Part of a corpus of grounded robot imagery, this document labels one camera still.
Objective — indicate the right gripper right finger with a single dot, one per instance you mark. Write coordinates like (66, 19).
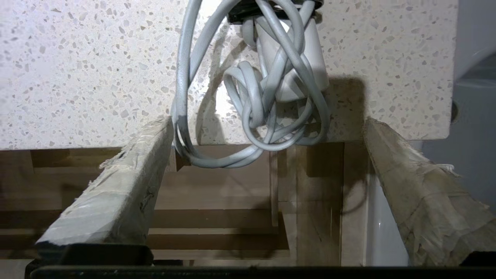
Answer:
(426, 193)

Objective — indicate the wooden drawer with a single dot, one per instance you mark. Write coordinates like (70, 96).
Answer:
(217, 201)

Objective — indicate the wooden cabinet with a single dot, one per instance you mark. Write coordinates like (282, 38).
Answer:
(321, 201)

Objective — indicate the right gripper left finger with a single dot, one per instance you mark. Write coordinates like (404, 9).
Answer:
(116, 193)

